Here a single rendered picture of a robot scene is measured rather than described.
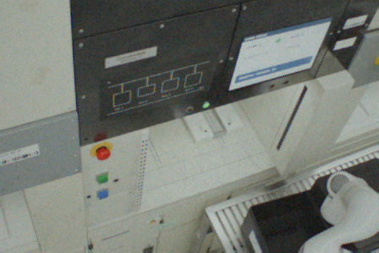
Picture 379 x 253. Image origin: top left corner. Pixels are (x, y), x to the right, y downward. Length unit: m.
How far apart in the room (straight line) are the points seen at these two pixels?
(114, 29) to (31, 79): 0.21
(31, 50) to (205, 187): 1.08
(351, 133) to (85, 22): 1.49
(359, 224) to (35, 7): 0.84
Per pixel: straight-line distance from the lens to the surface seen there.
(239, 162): 2.10
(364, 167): 2.02
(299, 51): 1.54
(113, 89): 1.29
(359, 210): 1.30
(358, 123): 2.39
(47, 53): 1.14
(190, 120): 2.14
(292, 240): 2.11
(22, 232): 1.96
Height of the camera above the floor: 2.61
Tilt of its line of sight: 52 degrees down
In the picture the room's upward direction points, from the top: 12 degrees clockwise
